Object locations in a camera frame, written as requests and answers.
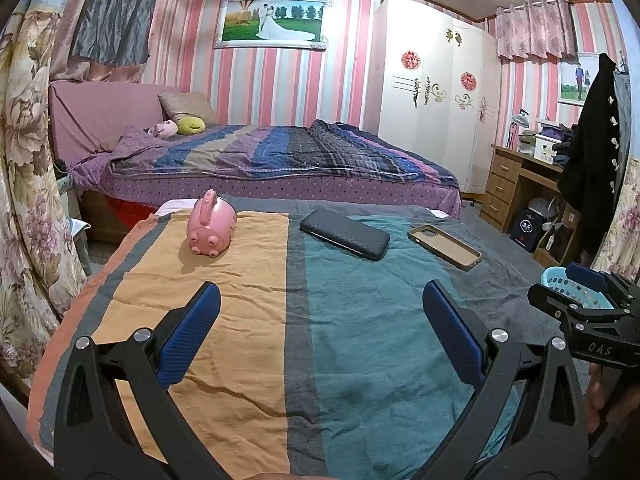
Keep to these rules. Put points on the white fan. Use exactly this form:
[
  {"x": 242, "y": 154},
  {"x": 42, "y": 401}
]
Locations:
[{"x": 541, "y": 209}]

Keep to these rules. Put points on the wooden desk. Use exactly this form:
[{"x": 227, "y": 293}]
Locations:
[{"x": 500, "y": 185}]

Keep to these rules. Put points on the grey-green cloth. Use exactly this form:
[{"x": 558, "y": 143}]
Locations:
[{"x": 65, "y": 182}]

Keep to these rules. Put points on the white wardrobe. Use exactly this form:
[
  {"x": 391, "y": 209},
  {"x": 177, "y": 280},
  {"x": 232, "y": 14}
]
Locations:
[{"x": 400, "y": 135}]

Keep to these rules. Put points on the grey garment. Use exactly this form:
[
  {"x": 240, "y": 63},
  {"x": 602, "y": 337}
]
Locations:
[{"x": 627, "y": 110}]

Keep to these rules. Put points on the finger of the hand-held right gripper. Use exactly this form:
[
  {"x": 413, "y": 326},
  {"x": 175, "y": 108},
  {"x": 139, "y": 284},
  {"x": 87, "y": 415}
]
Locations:
[
  {"x": 585, "y": 275},
  {"x": 560, "y": 300}
]

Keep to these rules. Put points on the black bag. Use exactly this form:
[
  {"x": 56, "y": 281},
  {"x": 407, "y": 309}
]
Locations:
[{"x": 527, "y": 230}]

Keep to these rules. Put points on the pink piggy bank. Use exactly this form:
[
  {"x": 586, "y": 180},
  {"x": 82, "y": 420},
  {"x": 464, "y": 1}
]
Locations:
[{"x": 212, "y": 225}]

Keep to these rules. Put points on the small framed couple photo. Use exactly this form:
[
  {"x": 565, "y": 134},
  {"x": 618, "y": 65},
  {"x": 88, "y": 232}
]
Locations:
[{"x": 575, "y": 80}]

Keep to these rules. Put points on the pink valance curtain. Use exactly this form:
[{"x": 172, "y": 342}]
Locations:
[{"x": 535, "y": 30}]

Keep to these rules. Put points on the black case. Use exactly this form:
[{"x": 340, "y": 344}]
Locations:
[{"x": 345, "y": 235}]

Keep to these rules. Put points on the purple bed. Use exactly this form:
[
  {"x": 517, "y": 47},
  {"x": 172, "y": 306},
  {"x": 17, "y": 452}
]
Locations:
[{"x": 85, "y": 120}]

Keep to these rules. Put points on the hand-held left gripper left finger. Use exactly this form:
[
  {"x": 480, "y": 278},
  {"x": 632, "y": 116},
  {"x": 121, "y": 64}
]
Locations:
[{"x": 190, "y": 335}]

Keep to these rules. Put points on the black coat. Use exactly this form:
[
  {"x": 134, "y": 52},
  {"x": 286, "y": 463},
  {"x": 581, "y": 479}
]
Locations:
[{"x": 590, "y": 160}]

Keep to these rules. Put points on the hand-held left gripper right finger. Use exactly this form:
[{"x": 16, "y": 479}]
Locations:
[{"x": 452, "y": 335}]

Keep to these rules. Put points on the framed wedding photo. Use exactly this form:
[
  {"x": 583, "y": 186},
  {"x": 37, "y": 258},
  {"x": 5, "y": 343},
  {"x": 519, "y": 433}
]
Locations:
[{"x": 270, "y": 22}]

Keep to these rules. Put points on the pink plush toy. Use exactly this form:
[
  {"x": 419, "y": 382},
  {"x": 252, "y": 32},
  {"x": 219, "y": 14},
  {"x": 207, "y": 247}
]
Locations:
[{"x": 162, "y": 129}]

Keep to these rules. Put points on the red round paper decoration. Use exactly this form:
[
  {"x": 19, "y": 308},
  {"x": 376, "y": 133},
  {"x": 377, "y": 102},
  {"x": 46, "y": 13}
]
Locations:
[
  {"x": 468, "y": 81},
  {"x": 410, "y": 59}
]

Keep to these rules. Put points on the yellow-green plush toy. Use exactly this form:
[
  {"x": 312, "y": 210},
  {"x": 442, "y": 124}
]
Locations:
[{"x": 191, "y": 125}]

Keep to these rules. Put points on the cardboard box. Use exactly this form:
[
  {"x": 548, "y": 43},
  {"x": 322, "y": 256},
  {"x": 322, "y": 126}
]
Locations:
[{"x": 567, "y": 240}]

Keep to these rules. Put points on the striped quilt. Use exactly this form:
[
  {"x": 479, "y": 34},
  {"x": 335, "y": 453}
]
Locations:
[{"x": 300, "y": 155}]

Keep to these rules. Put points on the white box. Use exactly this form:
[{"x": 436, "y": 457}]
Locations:
[{"x": 546, "y": 150}]

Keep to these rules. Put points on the desk lamp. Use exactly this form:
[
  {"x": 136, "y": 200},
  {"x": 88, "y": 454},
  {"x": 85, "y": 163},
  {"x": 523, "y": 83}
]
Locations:
[{"x": 522, "y": 119}]

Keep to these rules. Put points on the brown pillow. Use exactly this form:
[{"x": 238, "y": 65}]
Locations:
[{"x": 187, "y": 105}]

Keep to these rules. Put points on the person's right hand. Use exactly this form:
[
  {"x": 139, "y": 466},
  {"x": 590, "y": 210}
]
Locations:
[{"x": 600, "y": 395}]

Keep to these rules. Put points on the light blue plastic basket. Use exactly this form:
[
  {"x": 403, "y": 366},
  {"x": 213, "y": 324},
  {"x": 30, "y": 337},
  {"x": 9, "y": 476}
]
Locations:
[{"x": 560, "y": 280}]

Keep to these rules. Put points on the brown phone case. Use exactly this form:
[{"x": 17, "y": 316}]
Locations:
[{"x": 450, "y": 250}]

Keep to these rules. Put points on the floral curtain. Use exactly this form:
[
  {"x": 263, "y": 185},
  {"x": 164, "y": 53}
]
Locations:
[
  {"x": 30, "y": 160},
  {"x": 620, "y": 230}
]

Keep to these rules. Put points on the dark clothes pile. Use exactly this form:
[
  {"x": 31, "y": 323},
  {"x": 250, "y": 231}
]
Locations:
[{"x": 562, "y": 154}]

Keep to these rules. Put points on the grey hanging cloth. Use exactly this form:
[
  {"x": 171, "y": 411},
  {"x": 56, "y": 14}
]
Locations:
[{"x": 115, "y": 10}]

